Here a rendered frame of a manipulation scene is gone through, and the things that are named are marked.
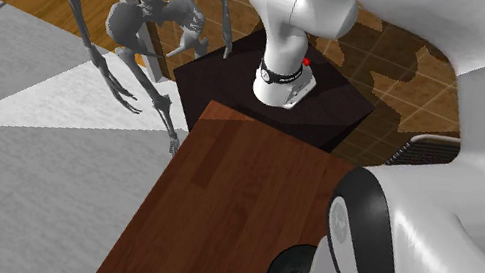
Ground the brown wooden table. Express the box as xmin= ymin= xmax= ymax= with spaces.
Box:
xmin=88 ymin=84 xmax=376 ymax=273

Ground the dark robot stand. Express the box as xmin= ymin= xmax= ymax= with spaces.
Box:
xmin=163 ymin=13 xmax=386 ymax=161

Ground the grey skeleton model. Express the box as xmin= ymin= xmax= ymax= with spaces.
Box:
xmin=0 ymin=0 xmax=242 ymax=164

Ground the dark mesh chair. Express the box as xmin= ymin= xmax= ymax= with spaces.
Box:
xmin=382 ymin=126 xmax=464 ymax=179

